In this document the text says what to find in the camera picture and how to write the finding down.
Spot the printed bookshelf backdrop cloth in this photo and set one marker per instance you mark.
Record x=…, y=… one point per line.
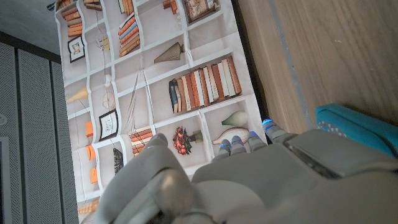
x=161, y=28

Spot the teal patterned box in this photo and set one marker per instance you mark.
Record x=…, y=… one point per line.
x=357, y=127

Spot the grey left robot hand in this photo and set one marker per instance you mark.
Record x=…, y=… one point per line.
x=280, y=180

